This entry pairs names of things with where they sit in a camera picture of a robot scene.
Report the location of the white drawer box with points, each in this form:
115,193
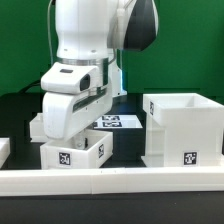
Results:
64,155
37,129

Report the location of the fiducial marker sheet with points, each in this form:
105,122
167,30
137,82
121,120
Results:
117,122

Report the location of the white barrier rail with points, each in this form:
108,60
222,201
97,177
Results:
110,180
4,150

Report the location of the white drawer cabinet frame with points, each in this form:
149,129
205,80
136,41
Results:
183,130

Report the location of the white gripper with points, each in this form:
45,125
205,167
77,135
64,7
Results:
75,97

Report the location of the white left barrier rail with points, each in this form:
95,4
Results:
4,150

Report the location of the white front drawer box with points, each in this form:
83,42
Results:
64,155

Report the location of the white front barrier rail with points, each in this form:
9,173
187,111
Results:
110,180

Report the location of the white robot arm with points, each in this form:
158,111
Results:
88,29

